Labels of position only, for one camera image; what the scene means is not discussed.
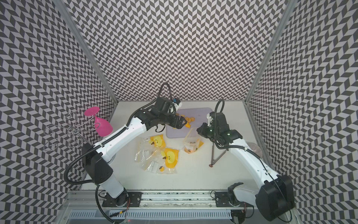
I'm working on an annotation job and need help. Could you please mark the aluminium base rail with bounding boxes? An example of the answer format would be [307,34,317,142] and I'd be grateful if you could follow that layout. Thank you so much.
[57,189,301,224]

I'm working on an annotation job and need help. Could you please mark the duck print bag upper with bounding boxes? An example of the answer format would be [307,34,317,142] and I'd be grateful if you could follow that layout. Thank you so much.
[140,134,166,149]

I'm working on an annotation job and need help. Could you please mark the duck print resealable bag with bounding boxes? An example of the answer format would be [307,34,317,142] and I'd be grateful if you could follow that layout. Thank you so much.
[183,127,204,154]

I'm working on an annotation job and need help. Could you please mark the pink plastic wine glass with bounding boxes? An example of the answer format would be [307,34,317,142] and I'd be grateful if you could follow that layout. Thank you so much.
[84,106,113,137]

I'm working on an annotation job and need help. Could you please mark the lavender plastic tray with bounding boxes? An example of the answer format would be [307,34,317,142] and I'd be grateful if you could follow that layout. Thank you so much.
[167,107,213,139]

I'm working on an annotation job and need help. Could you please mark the red metal tongs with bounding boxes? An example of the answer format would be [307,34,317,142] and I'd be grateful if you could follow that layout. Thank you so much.
[209,143,227,168]

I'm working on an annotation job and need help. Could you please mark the duck print bag lower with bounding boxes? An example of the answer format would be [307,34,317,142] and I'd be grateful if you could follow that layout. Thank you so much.
[136,147,180,175]

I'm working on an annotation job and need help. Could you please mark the chrome wire glass rack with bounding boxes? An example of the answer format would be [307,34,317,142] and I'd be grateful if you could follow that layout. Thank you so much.
[42,113,99,153]

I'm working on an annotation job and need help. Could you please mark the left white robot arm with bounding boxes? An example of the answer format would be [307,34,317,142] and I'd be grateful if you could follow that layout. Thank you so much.
[64,97,187,206]

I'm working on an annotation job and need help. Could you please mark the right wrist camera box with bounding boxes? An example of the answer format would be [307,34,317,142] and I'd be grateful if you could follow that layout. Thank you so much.
[207,113,214,127]

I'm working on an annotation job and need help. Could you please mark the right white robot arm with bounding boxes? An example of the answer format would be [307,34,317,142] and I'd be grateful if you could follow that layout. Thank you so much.
[197,112,295,221]

